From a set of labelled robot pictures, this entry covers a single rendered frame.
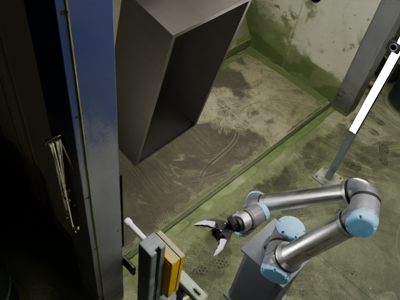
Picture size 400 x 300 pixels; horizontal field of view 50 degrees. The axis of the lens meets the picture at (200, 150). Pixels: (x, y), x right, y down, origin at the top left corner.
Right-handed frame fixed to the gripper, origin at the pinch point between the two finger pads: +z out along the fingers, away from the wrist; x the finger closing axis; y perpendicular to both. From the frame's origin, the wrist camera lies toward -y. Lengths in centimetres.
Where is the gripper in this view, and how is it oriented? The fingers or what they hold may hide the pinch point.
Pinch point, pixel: (203, 239)
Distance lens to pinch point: 183.0
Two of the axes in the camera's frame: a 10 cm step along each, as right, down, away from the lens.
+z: -7.9, 2.8, -5.4
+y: -3.3, 5.5, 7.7
